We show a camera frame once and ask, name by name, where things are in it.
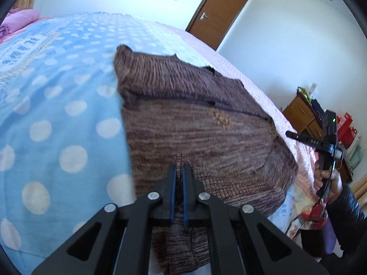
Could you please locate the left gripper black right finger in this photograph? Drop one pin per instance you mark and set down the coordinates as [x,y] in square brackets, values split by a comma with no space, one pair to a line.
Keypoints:
[241,240]

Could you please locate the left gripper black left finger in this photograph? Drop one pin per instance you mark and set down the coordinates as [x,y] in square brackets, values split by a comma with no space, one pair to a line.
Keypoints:
[116,240]

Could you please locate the brown knit sweater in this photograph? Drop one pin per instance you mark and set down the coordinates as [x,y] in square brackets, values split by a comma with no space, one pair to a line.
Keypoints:
[178,113]

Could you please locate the dark folded clothes on desk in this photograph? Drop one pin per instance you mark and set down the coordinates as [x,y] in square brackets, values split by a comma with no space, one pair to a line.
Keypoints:
[318,109]

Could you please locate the person right hand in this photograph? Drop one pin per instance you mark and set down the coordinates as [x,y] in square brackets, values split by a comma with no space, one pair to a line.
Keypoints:
[336,185]

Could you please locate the red gift bag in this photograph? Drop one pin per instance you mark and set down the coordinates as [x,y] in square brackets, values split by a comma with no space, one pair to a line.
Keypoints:
[346,133]

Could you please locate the green item on desk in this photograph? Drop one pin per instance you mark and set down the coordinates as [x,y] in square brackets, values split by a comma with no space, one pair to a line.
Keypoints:
[304,93]

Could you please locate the red floral quilt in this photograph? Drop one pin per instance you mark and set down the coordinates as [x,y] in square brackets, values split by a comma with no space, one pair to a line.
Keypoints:
[313,218]

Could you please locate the polka dot bed sheet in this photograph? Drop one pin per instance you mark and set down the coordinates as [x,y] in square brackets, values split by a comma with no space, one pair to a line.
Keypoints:
[64,152]

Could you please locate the brown wooden door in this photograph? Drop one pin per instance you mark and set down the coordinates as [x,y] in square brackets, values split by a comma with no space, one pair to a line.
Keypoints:
[213,19]

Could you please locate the folded pink blanket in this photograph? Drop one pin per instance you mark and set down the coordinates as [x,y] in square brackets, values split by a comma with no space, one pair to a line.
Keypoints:
[17,20]

